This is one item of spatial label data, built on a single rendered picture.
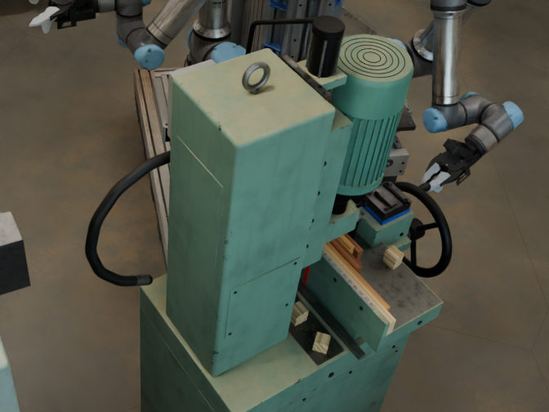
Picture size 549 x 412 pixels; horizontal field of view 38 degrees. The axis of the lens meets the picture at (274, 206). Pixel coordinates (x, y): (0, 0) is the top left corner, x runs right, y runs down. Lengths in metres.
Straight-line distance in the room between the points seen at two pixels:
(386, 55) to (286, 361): 0.76
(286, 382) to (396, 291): 0.36
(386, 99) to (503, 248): 2.00
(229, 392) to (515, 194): 2.21
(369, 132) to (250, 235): 0.33
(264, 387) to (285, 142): 0.69
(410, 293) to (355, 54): 0.66
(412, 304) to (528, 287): 1.48
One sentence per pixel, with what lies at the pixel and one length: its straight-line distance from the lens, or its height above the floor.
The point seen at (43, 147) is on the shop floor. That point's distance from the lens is 3.64.
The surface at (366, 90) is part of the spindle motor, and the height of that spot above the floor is 1.49.
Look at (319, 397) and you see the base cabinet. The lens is 2.08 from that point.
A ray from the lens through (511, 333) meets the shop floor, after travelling 3.23.
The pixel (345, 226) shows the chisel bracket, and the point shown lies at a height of 1.03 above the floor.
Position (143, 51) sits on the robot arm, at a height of 1.14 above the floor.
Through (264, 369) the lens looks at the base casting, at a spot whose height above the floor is 0.80.
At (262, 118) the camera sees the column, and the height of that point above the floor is 1.52.
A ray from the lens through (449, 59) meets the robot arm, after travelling 2.28.
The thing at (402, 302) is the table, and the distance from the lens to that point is 1.98.
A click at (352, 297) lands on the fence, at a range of 1.92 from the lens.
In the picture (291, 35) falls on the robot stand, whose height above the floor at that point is 1.07.
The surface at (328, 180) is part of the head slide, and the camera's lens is 1.67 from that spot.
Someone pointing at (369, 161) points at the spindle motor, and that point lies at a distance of 1.71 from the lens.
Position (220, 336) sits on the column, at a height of 0.97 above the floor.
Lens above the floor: 2.40
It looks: 45 degrees down
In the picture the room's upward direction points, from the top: 9 degrees clockwise
